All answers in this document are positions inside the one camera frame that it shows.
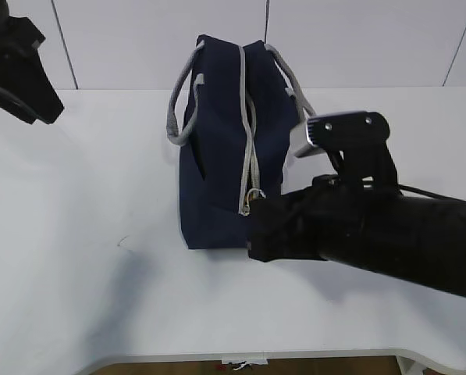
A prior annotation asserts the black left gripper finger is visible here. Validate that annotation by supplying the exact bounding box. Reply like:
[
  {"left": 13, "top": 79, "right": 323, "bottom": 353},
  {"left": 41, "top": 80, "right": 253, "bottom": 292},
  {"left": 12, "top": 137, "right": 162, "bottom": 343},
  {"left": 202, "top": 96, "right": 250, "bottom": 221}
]
[
  {"left": 0, "top": 87, "right": 37, "bottom": 124},
  {"left": 0, "top": 57, "right": 64, "bottom": 124}
]

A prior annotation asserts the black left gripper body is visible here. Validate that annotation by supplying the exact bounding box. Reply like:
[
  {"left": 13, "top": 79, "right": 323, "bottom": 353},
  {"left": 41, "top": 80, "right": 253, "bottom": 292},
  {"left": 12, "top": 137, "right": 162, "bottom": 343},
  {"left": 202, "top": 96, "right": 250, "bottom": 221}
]
[{"left": 0, "top": 1, "right": 45, "bottom": 73}]

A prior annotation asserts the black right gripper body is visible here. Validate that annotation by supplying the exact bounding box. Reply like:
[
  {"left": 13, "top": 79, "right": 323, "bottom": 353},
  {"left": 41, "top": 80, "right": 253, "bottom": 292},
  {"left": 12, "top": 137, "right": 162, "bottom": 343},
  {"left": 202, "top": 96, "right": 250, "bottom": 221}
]
[{"left": 247, "top": 175, "right": 365, "bottom": 261}]

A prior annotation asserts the navy blue lunch bag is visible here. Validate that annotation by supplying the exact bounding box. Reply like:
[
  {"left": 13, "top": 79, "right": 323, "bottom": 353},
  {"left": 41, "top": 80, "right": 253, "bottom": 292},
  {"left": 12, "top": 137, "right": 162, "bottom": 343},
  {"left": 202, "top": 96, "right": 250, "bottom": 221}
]
[{"left": 166, "top": 34, "right": 315, "bottom": 250}]

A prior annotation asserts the yellow pear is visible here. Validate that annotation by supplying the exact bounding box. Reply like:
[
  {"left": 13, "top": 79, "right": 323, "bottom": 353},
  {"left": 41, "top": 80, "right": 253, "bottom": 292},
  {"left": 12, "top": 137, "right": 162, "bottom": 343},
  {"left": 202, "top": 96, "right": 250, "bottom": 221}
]
[{"left": 246, "top": 188, "right": 257, "bottom": 205}]

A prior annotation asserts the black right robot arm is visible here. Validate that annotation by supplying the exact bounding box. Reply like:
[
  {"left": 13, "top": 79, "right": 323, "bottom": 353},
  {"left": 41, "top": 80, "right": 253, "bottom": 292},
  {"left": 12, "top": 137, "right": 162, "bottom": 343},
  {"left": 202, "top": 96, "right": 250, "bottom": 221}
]
[{"left": 247, "top": 175, "right": 466, "bottom": 298}]

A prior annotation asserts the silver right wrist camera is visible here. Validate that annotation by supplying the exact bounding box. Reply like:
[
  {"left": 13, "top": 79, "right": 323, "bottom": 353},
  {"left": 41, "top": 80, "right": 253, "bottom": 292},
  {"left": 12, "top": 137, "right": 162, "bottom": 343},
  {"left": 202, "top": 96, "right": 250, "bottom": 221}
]
[{"left": 290, "top": 111, "right": 375, "bottom": 158}]

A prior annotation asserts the black cable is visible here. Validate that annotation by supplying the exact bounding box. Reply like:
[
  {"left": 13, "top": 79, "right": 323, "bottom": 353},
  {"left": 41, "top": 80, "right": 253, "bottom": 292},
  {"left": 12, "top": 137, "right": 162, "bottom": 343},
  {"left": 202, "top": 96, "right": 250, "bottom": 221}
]
[{"left": 398, "top": 183, "right": 466, "bottom": 204}]

